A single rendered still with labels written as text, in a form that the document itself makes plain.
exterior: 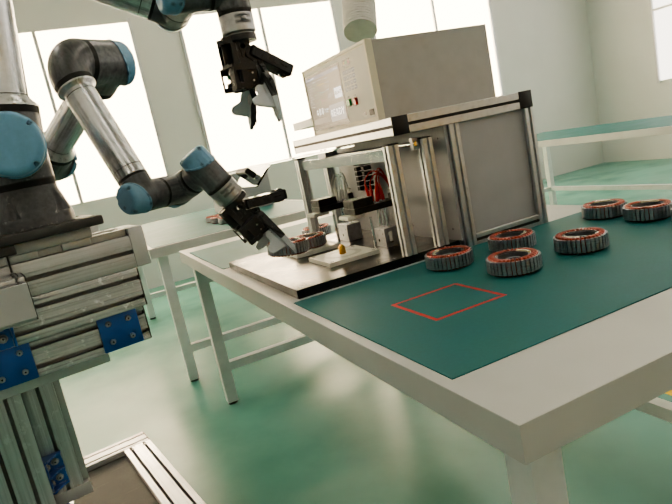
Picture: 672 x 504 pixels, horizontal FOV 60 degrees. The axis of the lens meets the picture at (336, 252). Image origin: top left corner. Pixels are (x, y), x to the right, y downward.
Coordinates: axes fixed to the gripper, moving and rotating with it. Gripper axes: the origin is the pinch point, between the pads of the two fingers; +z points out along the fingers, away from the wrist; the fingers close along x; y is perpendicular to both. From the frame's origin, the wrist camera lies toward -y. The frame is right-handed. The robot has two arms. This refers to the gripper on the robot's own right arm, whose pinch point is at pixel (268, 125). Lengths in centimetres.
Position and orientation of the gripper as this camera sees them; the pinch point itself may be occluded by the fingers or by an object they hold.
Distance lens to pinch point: 137.5
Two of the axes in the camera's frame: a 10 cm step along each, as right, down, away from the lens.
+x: 5.4, 0.5, -8.4
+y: -8.2, 2.7, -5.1
